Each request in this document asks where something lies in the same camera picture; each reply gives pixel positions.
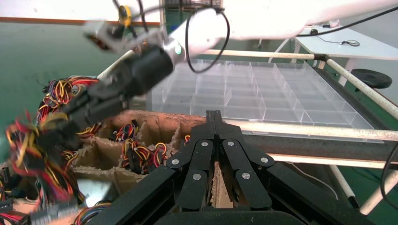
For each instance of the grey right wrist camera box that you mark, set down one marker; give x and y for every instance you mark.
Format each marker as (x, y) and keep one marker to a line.
(124, 40)

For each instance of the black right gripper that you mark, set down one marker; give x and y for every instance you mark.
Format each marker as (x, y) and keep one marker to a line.
(146, 71)

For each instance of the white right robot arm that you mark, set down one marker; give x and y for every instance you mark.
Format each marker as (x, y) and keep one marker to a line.
(264, 21)

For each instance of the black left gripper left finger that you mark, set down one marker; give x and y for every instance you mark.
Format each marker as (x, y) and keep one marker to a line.
(192, 186)

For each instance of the clear plastic divided tray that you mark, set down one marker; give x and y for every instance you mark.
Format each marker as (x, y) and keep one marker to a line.
(248, 90)

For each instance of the cardboard box with dividers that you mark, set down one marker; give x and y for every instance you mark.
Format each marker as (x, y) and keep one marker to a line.
(155, 122)

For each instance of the white table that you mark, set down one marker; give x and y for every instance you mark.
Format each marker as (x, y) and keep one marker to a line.
(367, 46)

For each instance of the white rack leg pipe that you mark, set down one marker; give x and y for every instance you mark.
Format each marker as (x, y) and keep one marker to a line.
(342, 183)
(377, 195)

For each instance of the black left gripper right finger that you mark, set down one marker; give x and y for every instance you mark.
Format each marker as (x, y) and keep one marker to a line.
(248, 186)

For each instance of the black round stool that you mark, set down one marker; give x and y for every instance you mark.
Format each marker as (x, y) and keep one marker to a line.
(371, 79)

